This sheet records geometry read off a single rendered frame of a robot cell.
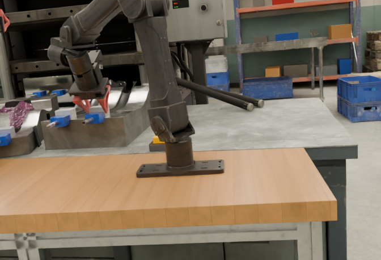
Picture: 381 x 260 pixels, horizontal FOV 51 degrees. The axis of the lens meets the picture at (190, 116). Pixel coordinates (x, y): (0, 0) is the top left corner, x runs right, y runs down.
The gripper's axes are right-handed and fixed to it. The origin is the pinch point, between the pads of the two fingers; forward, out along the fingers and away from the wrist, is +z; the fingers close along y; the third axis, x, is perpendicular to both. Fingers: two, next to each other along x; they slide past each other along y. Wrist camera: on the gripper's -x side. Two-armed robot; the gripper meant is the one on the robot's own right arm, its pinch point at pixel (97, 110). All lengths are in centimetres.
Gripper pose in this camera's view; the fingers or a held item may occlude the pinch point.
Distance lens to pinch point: 121.2
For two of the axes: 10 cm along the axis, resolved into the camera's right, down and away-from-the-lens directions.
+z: 1.4, 7.6, 6.3
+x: -1.0, 6.4, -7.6
